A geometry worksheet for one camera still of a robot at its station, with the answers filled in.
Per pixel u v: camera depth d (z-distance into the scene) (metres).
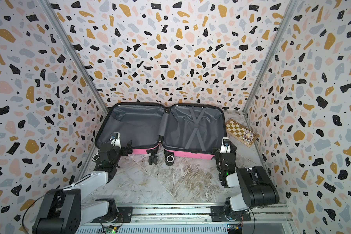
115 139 0.73
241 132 1.06
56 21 0.74
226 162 0.68
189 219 0.73
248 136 1.00
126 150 0.80
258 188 0.45
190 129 1.06
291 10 0.72
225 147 0.77
